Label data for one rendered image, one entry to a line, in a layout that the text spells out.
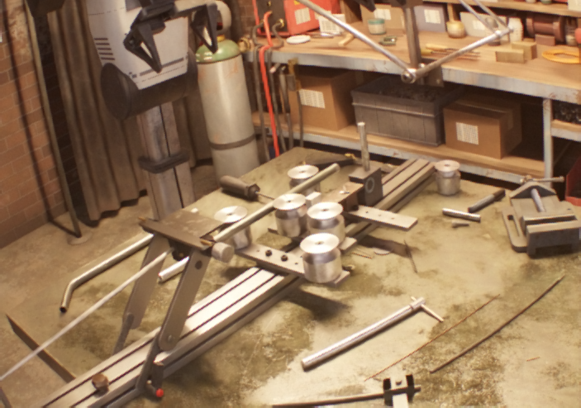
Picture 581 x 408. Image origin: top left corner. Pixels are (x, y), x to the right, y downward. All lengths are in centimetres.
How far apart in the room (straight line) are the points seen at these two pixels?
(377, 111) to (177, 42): 125
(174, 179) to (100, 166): 180
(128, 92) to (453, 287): 89
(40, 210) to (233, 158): 136
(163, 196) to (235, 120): 124
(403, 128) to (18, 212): 219
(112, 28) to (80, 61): 181
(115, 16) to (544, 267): 105
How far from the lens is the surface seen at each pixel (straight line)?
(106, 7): 146
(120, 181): 353
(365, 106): 262
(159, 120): 158
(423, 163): 122
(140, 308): 84
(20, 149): 359
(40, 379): 244
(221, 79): 276
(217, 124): 283
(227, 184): 126
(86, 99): 330
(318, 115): 278
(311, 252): 84
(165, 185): 161
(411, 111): 250
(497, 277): 92
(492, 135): 234
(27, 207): 368
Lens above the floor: 139
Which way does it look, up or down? 24 degrees down
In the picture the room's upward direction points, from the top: 10 degrees counter-clockwise
